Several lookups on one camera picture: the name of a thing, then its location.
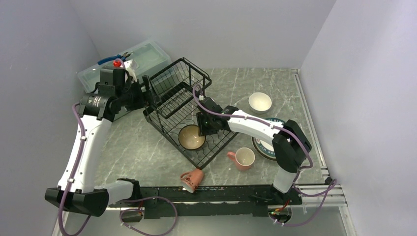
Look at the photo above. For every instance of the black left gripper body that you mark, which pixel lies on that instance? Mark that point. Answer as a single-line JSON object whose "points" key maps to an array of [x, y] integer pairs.
{"points": [[132, 97]]}

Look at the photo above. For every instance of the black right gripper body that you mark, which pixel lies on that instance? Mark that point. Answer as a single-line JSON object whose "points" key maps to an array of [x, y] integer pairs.
{"points": [[205, 124]]}

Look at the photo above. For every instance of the dark blue tan bowl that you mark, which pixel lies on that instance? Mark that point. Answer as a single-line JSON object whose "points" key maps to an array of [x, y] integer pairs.
{"points": [[189, 137]]}

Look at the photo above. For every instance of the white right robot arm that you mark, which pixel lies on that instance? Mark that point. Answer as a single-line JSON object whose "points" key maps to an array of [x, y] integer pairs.
{"points": [[290, 145]]}

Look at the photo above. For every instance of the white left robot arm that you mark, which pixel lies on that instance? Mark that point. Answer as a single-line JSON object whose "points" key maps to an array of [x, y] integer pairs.
{"points": [[76, 191]]}

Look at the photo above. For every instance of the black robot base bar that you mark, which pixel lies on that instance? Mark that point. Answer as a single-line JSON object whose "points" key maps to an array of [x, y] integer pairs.
{"points": [[256, 200]]}

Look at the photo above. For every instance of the clear plastic storage box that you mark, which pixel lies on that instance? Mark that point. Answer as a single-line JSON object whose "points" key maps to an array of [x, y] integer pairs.
{"points": [[149, 57]]}

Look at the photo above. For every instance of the large pink mug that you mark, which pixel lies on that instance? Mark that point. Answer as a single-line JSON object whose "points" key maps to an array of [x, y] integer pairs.
{"points": [[243, 158]]}

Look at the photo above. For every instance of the white ceramic bowl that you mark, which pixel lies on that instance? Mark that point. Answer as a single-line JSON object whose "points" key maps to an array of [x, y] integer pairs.
{"points": [[259, 102]]}

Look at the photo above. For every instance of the small pink mug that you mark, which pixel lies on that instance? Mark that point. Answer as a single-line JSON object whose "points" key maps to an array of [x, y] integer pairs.
{"points": [[191, 180]]}

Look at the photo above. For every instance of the green rimmed white plate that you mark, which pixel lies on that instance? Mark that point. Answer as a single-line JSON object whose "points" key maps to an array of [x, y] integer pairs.
{"points": [[267, 143]]}

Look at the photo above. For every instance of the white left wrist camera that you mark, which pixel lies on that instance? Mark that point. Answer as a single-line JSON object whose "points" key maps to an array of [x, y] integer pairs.
{"points": [[129, 66]]}

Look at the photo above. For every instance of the blue handled pliers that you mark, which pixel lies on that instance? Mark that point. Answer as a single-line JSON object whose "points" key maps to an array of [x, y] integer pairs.
{"points": [[123, 57]]}

